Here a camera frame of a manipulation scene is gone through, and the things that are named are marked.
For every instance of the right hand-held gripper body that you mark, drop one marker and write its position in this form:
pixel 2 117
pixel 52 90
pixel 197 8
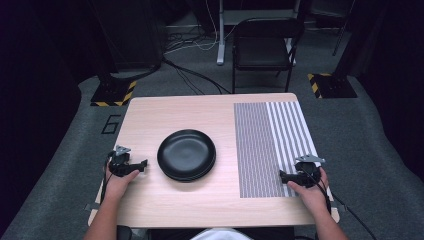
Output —
pixel 306 175

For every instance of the person's white shirt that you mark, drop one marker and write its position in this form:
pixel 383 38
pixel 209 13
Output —
pixel 220 235

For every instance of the black floor tape marking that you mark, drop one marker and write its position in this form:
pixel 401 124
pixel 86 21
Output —
pixel 111 125

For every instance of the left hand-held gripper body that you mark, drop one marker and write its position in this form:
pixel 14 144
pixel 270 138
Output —
pixel 120 165

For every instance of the white desk frame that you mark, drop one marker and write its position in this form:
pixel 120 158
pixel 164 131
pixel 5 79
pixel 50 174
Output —
pixel 220 33

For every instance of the grey tape piece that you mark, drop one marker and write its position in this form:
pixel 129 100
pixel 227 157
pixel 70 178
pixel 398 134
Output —
pixel 89 207

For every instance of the black stand base hazard tape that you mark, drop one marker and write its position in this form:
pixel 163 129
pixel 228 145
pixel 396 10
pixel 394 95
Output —
pixel 111 95
pixel 333 86

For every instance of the striped grey white mat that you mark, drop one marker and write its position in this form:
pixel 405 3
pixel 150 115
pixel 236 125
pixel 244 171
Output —
pixel 260 150

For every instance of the black folding chair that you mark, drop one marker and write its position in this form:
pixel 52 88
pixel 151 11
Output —
pixel 263 50

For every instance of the person's right hand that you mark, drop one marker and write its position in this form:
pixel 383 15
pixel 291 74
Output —
pixel 313 198

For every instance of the person's left hand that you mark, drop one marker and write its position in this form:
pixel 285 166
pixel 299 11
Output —
pixel 116 186

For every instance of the dark curtain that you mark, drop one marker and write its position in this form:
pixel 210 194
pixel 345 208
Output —
pixel 33 100
pixel 393 83

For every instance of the black cabinet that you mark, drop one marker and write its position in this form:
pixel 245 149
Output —
pixel 133 33

